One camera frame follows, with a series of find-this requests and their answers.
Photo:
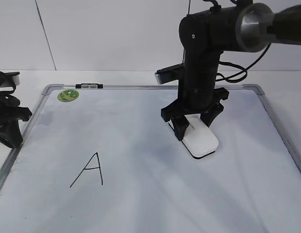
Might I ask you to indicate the round green magnet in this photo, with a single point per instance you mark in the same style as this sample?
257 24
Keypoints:
68 95

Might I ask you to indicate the black hanging clip on frame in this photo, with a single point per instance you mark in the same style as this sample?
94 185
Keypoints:
89 86

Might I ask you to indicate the white whiteboard with grey frame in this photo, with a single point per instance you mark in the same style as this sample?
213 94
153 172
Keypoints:
104 163

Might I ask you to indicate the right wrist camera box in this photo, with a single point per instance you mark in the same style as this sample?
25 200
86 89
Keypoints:
169 74

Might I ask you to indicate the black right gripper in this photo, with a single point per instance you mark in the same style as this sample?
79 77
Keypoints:
207 104

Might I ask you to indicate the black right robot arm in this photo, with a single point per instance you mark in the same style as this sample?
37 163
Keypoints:
245 27

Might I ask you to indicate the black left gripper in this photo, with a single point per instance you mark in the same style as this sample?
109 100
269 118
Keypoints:
10 114

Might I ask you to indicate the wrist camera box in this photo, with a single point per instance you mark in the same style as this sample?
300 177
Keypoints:
169 74
9 79

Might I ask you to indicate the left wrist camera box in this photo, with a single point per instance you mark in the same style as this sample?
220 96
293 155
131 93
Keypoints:
9 79

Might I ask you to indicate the white whiteboard eraser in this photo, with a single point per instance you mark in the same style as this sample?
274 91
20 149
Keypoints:
198 141

